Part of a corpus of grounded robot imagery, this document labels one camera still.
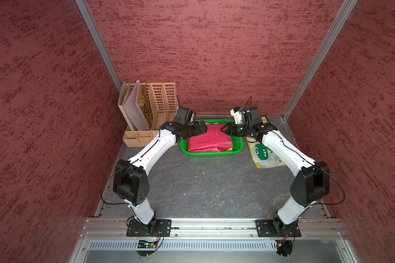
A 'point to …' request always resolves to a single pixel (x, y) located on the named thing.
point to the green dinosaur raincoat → (262, 156)
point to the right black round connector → (284, 247)
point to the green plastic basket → (237, 143)
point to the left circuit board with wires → (143, 244)
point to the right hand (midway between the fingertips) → (222, 132)
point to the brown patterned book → (145, 104)
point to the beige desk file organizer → (163, 100)
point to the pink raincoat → (213, 140)
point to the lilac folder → (131, 108)
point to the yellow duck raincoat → (230, 149)
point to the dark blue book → (264, 119)
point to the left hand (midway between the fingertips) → (199, 132)
